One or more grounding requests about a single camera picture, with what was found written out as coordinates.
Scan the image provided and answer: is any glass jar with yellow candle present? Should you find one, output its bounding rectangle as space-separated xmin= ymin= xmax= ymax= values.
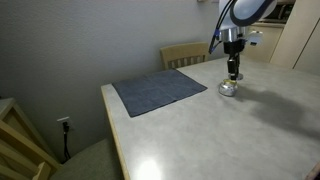
xmin=218 ymin=79 xmax=239 ymax=98

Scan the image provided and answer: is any dark microwave oven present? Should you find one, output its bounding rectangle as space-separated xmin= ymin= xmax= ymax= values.
xmin=265 ymin=0 xmax=297 ymax=24

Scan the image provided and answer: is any wooden chair with slatted back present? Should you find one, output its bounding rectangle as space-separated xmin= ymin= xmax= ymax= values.
xmin=159 ymin=41 xmax=210 ymax=70

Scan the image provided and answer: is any black plug with cord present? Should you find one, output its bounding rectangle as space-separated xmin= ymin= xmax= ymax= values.
xmin=62 ymin=122 xmax=73 ymax=162

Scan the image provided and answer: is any beige kitchen counter cabinet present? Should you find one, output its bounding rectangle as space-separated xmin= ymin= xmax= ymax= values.
xmin=242 ymin=21 xmax=285 ymax=64

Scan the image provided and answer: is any blue-grey cloth placemat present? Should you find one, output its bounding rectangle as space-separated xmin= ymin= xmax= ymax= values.
xmin=112 ymin=68 xmax=208 ymax=118

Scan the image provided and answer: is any wooden chair with green cushion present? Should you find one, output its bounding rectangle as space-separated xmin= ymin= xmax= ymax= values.
xmin=0 ymin=97 xmax=125 ymax=180

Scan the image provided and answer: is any white wall power outlet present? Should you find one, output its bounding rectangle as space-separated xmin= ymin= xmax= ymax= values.
xmin=56 ymin=116 xmax=75 ymax=132

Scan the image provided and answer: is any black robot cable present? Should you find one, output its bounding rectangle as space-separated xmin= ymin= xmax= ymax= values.
xmin=208 ymin=0 xmax=236 ymax=55

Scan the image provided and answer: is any tall beige cabinet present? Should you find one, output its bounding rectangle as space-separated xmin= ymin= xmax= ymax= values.
xmin=269 ymin=0 xmax=320 ymax=76

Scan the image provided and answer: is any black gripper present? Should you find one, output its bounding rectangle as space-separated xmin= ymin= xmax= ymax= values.
xmin=223 ymin=39 xmax=246 ymax=81

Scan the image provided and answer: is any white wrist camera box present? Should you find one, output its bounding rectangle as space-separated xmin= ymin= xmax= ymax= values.
xmin=246 ymin=30 xmax=264 ymax=47

